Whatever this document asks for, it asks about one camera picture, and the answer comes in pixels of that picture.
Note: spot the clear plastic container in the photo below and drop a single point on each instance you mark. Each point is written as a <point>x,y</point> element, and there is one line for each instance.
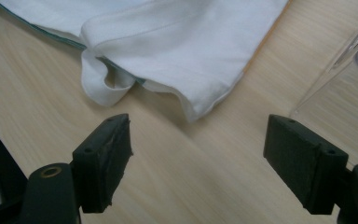
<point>345,93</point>

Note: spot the white tote bag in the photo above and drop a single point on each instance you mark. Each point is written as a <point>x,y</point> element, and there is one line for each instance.
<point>174,46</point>

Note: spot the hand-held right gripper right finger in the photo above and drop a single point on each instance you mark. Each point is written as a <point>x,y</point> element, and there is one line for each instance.
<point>304,161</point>

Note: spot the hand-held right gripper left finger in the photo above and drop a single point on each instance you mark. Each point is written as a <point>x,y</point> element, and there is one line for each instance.
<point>102,168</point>

